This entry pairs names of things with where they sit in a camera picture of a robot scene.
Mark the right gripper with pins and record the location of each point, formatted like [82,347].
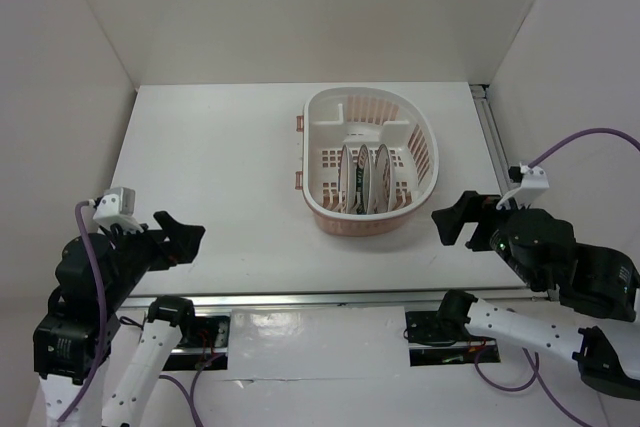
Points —
[471,205]

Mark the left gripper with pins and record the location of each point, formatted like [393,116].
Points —
[182,247]

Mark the red character plate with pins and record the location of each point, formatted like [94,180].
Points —
[385,182]

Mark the green rim plate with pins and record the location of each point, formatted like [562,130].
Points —
[363,172]

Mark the orange sunburst plate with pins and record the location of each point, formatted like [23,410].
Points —
[346,179]

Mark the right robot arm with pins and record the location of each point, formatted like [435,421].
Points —
[598,282]

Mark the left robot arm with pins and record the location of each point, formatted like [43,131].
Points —
[73,342]

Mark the white pink dish rack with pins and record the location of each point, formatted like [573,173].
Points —
[354,116]

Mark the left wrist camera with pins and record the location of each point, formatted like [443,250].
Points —
[116,207]

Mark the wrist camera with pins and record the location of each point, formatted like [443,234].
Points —
[530,183]
[116,207]

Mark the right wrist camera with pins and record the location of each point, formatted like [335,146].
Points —
[530,183]

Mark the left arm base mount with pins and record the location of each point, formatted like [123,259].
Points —
[207,339]

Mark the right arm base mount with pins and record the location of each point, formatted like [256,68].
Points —
[432,343]

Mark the aluminium side rail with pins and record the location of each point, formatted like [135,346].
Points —
[479,93]

